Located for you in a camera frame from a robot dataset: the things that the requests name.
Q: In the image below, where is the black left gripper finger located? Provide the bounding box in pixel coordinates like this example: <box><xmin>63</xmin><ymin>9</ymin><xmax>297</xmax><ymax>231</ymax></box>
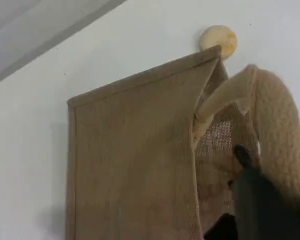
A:
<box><xmin>233</xmin><ymin>172</ymin><xmax>300</xmax><ymax>240</ymax></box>

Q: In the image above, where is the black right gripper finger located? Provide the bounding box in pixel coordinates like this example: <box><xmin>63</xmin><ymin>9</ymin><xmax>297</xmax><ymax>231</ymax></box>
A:
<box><xmin>233</xmin><ymin>144</ymin><xmax>262</xmax><ymax>176</ymax></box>
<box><xmin>204</xmin><ymin>213</ymin><xmax>238</xmax><ymax>240</ymax></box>

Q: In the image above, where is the brown burlap bag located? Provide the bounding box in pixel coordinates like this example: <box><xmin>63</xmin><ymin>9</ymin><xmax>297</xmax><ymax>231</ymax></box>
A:
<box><xmin>66</xmin><ymin>44</ymin><xmax>300</xmax><ymax>240</ymax></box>

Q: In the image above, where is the round beige bread roll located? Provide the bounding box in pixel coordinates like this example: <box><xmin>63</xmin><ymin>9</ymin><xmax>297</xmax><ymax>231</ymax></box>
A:
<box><xmin>198</xmin><ymin>24</ymin><xmax>238</xmax><ymax>61</ymax></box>

